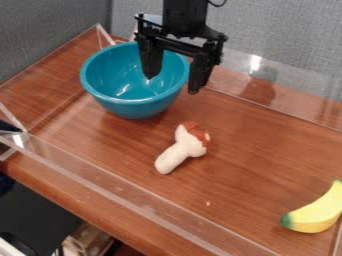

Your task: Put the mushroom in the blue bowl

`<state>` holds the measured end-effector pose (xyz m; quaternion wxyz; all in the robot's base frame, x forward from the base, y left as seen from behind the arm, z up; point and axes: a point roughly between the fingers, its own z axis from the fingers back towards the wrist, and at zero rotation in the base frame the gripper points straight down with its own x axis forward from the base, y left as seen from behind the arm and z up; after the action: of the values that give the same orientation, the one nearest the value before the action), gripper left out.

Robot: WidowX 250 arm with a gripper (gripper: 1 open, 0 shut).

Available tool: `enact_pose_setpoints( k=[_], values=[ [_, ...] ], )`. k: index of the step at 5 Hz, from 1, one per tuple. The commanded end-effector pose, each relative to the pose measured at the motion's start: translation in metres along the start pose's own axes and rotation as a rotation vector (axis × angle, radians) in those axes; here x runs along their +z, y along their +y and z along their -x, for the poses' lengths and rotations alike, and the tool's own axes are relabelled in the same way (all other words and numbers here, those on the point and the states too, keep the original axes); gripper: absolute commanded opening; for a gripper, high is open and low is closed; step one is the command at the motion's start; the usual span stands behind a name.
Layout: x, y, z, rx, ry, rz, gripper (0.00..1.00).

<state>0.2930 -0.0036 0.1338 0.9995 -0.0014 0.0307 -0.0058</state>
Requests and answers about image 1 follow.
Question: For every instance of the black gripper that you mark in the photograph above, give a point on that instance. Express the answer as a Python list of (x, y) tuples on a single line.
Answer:
[(180, 24)]

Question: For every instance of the blue plastic bowl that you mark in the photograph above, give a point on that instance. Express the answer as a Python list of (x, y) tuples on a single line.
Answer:
[(113, 78)]

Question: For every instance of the white red toy mushroom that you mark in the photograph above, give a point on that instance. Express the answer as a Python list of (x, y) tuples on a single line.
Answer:
[(192, 143)]

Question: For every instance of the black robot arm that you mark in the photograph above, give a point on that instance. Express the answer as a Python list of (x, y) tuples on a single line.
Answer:
[(185, 45)]

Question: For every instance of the clear acrylic barrier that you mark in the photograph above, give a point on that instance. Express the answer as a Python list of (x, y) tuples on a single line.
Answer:
[(273, 158)]

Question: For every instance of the yellow toy banana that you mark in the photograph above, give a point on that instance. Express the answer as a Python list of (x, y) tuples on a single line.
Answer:
[(317, 216)]

